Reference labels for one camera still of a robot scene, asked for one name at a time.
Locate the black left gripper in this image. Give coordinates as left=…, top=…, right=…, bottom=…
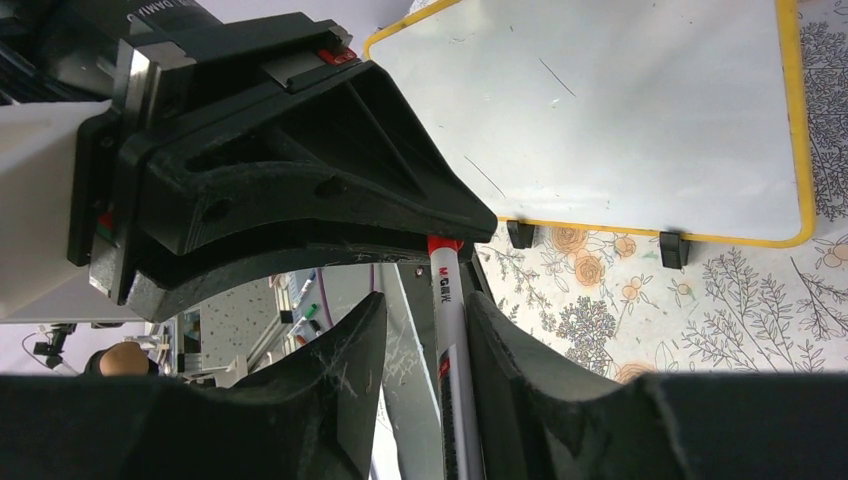
left=0, top=0, right=352, bottom=319

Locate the red capped whiteboard marker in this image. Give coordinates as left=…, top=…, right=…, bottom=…
left=427, top=236, right=485, bottom=480

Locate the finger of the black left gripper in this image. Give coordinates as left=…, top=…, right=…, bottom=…
left=119, top=62, right=497, bottom=256
left=125, top=235, right=475, bottom=325

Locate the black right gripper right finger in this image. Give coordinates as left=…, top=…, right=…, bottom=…
left=466, top=292, right=847, bottom=479

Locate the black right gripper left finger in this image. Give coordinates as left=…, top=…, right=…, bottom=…
left=1, top=292, right=387, bottom=479

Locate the floral patterned table mat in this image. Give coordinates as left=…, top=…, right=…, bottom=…
left=477, top=1, right=847, bottom=383

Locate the yellow framed whiteboard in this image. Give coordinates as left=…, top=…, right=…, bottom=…
left=364, top=1, right=816, bottom=248

